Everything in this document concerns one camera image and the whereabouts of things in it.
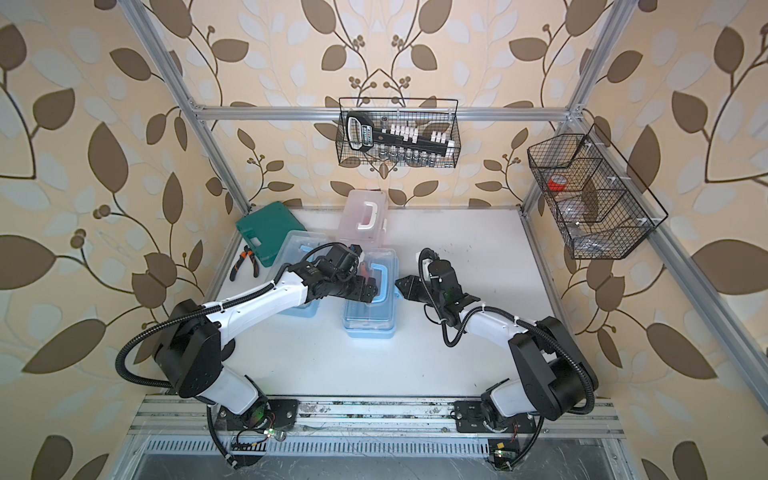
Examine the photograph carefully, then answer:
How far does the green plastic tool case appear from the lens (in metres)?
1.07

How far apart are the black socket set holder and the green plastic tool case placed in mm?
414

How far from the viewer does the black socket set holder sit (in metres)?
0.84
